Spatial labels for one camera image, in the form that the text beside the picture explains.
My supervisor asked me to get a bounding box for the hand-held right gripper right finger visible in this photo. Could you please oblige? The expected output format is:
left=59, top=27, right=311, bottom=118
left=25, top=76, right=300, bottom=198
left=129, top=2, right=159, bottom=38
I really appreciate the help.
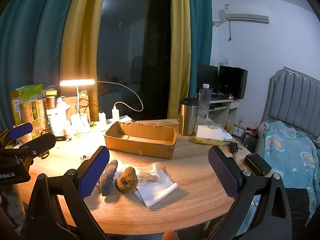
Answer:
left=208, top=145, right=293, bottom=240

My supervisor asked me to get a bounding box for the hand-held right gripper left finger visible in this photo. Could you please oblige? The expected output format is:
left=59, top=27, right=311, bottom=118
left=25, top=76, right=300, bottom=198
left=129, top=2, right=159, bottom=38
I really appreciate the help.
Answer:
left=25, top=145, right=110, bottom=240

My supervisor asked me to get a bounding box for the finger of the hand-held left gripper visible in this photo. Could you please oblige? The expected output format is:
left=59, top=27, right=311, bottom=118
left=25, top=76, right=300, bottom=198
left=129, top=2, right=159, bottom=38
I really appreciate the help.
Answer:
left=0, top=122, right=33, bottom=148
left=0, top=132, right=56, bottom=166

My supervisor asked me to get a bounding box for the grey knit glove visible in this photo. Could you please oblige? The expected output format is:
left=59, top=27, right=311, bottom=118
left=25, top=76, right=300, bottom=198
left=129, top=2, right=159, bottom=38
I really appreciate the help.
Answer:
left=99, top=159, right=118, bottom=197

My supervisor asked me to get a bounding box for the brown plush toy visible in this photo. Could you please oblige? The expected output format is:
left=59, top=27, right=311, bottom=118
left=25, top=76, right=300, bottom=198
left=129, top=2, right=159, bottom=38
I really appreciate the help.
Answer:
left=114, top=166, right=138, bottom=194

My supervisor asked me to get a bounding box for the brown cardboard box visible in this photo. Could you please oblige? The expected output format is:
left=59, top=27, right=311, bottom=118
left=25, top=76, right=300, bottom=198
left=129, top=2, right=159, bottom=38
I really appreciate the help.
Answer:
left=104, top=121, right=177, bottom=160

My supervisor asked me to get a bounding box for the clear bag of cotton swabs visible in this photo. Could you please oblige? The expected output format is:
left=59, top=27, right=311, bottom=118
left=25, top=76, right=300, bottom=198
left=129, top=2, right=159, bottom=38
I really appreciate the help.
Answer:
left=136, top=162, right=175, bottom=188

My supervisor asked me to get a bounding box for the white woven basket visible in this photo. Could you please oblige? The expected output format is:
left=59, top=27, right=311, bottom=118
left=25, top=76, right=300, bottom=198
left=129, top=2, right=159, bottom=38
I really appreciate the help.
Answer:
left=47, top=109, right=67, bottom=137

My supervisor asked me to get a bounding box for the green pack of paper cups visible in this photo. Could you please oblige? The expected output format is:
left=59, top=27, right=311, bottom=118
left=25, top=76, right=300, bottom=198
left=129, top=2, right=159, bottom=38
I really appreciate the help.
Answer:
left=11, top=84, right=49, bottom=140

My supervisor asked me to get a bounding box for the black power bank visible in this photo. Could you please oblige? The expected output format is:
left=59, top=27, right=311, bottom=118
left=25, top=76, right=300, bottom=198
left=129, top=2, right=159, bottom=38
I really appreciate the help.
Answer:
left=244, top=152, right=272, bottom=177

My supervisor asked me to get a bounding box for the yellow tissue box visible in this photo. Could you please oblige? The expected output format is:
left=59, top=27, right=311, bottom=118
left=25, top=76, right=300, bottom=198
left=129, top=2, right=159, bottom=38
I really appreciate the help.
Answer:
left=194, top=125, right=224, bottom=146

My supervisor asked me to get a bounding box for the steel tumbler with black lid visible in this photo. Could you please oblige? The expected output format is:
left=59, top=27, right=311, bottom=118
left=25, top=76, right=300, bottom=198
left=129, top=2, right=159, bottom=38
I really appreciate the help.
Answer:
left=178, top=97, right=199, bottom=136

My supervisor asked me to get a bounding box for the white computer desk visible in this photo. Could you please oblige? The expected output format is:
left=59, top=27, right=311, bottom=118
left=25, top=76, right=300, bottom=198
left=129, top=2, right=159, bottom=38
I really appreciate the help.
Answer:
left=197, top=92, right=240, bottom=128

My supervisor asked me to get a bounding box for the blue printed blanket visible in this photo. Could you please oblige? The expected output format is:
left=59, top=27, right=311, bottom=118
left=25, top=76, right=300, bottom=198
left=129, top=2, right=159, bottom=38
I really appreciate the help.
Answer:
left=257, top=120, right=320, bottom=220

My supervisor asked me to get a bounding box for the white desk lamp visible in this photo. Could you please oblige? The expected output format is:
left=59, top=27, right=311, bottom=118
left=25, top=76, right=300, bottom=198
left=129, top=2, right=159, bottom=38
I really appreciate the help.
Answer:
left=59, top=79, right=96, bottom=134

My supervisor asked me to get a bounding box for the clear plastic water bottle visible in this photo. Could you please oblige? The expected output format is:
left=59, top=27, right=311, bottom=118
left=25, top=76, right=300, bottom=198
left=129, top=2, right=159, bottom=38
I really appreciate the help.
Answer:
left=197, top=84, right=211, bottom=126

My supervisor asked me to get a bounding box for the black cloth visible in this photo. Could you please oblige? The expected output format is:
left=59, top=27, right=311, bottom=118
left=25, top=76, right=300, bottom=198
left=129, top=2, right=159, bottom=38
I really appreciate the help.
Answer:
left=285, top=187, right=311, bottom=230

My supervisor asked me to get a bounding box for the teal curtain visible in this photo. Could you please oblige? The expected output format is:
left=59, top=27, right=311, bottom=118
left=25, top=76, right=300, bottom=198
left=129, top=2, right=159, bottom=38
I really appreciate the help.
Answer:
left=0, top=0, right=83, bottom=130
left=187, top=0, right=213, bottom=98

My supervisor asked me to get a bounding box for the black computer tower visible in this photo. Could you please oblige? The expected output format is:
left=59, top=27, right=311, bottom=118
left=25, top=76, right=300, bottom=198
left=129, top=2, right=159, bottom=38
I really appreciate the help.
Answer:
left=218, top=65, right=248, bottom=100

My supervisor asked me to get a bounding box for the black computer monitor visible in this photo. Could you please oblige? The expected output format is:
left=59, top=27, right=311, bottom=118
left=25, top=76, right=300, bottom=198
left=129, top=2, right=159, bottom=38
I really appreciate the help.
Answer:
left=196, top=64, right=219, bottom=91

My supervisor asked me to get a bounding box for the grey padded headboard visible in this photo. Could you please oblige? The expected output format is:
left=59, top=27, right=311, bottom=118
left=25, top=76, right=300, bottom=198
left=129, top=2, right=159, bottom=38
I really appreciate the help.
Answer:
left=265, top=67, right=320, bottom=140

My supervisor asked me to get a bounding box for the yellow curtain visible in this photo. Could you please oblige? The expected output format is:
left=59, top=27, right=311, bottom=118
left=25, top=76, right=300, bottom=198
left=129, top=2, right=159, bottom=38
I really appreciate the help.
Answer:
left=167, top=0, right=191, bottom=120
left=60, top=0, right=110, bottom=123

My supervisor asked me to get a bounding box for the dark glass window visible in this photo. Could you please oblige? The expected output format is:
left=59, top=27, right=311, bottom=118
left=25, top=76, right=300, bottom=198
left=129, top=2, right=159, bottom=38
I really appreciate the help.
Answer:
left=96, top=0, right=173, bottom=120

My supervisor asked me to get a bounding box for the white air conditioner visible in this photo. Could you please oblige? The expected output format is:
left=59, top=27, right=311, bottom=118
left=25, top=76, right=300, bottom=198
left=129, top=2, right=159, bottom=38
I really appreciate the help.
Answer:
left=219, top=4, right=270, bottom=24

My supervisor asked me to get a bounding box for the white charging cable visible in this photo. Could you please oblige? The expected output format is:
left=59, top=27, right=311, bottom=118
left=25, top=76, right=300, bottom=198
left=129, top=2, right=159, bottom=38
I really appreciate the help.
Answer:
left=96, top=81, right=144, bottom=112

